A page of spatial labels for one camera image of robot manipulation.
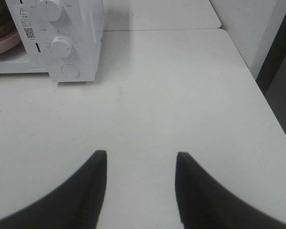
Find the white warning label sticker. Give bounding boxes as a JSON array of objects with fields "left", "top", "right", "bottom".
[{"left": 19, "top": 7, "right": 36, "bottom": 41}]

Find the burger with lettuce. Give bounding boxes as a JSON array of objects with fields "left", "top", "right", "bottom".
[{"left": 0, "top": 0, "right": 15, "bottom": 38}]

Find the round door release button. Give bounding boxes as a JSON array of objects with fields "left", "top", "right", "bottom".
[{"left": 61, "top": 64, "right": 80, "bottom": 78}]

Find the white upper power knob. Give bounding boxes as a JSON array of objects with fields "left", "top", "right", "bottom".
[{"left": 37, "top": 0, "right": 63, "bottom": 21}]

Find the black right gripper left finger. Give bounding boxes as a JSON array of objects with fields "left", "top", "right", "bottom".
[{"left": 0, "top": 150, "right": 107, "bottom": 229}]

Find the pink round plate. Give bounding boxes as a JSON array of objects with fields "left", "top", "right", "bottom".
[{"left": 0, "top": 29, "right": 21, "bottom": 54}]

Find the white microwave oven body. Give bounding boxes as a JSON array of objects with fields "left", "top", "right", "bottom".
[{"left": 0, "top": 0, "right": 104, "bottom": 83}]

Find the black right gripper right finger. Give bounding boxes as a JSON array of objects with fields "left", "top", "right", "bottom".
[{"left": 175, "top": 152, "right": 286, "bottom": 229}]

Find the white timer knob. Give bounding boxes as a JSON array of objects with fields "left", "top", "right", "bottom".
[{"left": 50, "top": 36, "right": 73, "bottom": 58}]

